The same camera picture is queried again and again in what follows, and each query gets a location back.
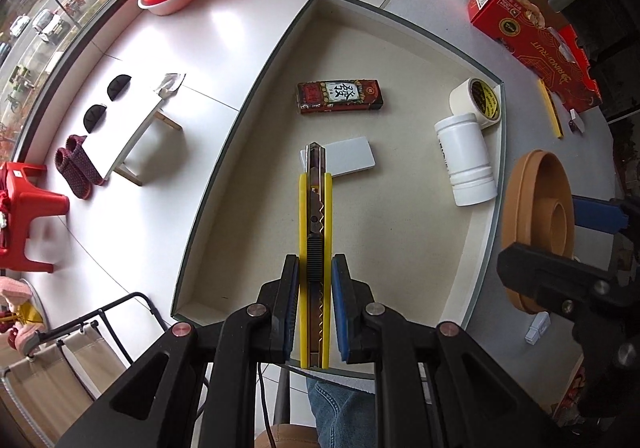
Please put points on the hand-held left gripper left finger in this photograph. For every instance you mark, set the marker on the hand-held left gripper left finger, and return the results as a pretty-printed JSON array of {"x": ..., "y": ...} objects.
[{"x": 291, "y": 308}]

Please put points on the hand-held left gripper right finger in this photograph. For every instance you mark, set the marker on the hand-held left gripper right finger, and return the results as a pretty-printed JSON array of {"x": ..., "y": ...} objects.
[{"x": 340, "y": 308}]

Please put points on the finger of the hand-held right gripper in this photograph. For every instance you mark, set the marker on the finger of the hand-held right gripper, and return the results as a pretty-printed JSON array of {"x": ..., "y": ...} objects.
[
  {"x": 592, "y": 214},
  {"x": 545, "y": 273}
]

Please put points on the white plug adapter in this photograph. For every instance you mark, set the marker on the white plug adapter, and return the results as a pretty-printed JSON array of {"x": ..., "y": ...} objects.
[{"x": 537, "y": 328}]

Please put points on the brown round plastic spool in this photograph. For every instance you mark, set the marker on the brown round plastic spool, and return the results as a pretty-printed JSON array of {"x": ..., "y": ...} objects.
[{"x": 530, "y": 208}]

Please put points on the yellow utility knife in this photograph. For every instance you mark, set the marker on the yellow utility knife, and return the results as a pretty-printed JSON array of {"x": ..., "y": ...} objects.
[{"x": 315, "y": 228}]

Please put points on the grey rimmed beige tray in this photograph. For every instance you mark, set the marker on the grey rimmed beige tray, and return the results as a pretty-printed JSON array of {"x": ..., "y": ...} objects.
[{"x": 400, "y": 238}]

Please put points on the white ribbed plastic jar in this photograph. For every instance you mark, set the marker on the white ribbed plastic jar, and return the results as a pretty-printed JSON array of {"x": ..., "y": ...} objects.
[{"x": 467, "y": 162}]

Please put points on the white rectangular card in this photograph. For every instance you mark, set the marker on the white rectangular card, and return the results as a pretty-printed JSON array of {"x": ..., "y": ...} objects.
[{"x": 352, "y": 157}]

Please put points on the beige tape roll yellow core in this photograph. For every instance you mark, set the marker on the beige tape roll yellow core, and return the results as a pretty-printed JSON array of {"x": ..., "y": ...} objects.
[{"x": 470, "y": 97}]

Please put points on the dark red printed card box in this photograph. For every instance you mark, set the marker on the dark red printed card box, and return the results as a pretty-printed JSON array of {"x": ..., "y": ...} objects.
[{"x": 340, "y": 96}]

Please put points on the person's leg in jeans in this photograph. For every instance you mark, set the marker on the person's leg in jeans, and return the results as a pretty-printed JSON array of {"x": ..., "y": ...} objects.
[{"x": 340, "y": 413}]

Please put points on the yellow blade case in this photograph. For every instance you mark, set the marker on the yellow blade case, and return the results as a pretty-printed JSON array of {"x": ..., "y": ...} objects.
[{"x": 550, "y": 110}]

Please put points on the red cardboard box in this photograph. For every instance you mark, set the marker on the red cardboard box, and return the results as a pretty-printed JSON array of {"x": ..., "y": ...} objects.
[{"x": 520, "y": 27}]

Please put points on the dried flowers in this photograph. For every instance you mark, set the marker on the dried flowers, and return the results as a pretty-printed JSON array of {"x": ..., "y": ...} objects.
[{"x": 530, "y": 10}]

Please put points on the white low table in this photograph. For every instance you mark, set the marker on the white low table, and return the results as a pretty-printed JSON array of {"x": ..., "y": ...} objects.
[{"x": 142, "y": 127}]

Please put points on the pair of maroon slippers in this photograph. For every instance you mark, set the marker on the pair of maroon slippers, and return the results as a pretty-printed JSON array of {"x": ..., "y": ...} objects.
[{"x": 77, "y": 167}]

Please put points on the crumpled white wrapper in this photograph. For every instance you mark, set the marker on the crumpled white wrapper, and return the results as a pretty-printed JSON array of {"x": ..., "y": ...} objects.
[{"x": 167, "y": 83}]

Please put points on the pink toy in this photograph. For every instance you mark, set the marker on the pink toy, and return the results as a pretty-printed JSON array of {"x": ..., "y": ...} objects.
[{"x": 15, "y": 298}]

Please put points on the red plastic stool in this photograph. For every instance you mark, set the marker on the red plastic stool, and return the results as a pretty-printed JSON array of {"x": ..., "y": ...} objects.
[{"x": 25, "y": 213}]

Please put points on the black folding chair frame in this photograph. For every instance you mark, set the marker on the black folding chair frame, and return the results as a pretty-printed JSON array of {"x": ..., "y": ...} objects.
[{"x": 80, "y": 363}]

